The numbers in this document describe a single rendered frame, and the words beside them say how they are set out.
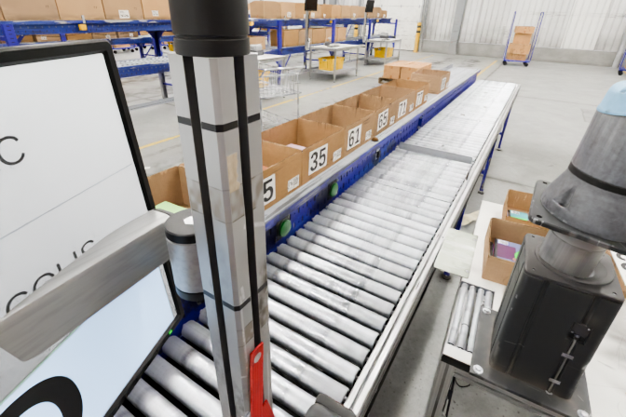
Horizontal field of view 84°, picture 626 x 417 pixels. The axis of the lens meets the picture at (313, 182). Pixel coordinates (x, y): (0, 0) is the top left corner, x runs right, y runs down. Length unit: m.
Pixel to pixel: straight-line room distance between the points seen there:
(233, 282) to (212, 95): 0.14
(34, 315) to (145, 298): 0.12
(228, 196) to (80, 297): 0.14
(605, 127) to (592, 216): 0.17
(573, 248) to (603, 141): 0.23
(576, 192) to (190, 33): 0.77
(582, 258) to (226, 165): 0.82
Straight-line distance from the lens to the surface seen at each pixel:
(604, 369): 1.29
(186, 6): 0.21
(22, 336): 0.31
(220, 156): 0.22
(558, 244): 0.93
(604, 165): 0.83
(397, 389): 1.93
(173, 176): 1.38
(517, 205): 1.90
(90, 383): 0.37
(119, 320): 0.37
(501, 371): 1.12
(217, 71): 0.21
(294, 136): 1.92
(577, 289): 0.93
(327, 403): 0.57
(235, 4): 0.21
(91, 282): 0.32
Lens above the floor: 1.57
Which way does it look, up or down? 26 degrees down
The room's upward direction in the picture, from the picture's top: 2 degrees clockwise
